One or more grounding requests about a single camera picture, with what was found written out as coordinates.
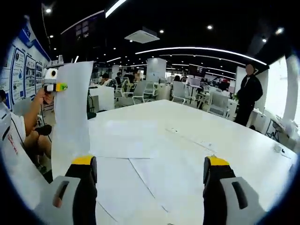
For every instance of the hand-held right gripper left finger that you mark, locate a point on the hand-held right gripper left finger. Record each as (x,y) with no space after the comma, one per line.
(61,201)

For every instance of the white chest device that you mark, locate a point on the white chest device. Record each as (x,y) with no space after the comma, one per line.
(5,122)

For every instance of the ceiling air conditioner vent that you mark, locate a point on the ceiling air conditioner vent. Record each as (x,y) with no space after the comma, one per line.
(141,35)

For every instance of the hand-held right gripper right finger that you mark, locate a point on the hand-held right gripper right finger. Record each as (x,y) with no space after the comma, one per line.
(222,206)

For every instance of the group of white office chairs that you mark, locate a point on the group of white office chairs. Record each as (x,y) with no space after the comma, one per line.
(219,103)

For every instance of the small black item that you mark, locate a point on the small black item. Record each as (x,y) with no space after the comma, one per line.
(284,152)

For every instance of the person's left hand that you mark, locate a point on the person's left hand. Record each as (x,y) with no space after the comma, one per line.
(43,97)

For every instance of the white table socket strip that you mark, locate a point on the white table socket strip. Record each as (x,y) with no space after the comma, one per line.
(187,138)

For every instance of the blue and white wall poster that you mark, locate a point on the blue and white wall poster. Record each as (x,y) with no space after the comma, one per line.
(25,70)

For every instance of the white table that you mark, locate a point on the white table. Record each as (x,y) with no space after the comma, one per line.
(246,164)

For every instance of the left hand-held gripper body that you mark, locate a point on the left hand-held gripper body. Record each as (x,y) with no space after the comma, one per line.
(50,75)

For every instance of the white printing paper sheet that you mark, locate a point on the white printing paper sheet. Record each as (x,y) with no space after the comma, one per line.
(122,140)
(72,105)
(178,187)
(122,187)

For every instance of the hanging ceiling screen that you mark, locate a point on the hanging ceiling screen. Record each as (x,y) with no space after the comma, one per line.
(82,28)

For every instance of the thin curved ceiling light strip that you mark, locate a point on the thin curved ceiling light strip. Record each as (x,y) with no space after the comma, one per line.
(199,48)

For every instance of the white square pillar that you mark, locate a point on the white square pillar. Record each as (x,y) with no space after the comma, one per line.
(156,69)

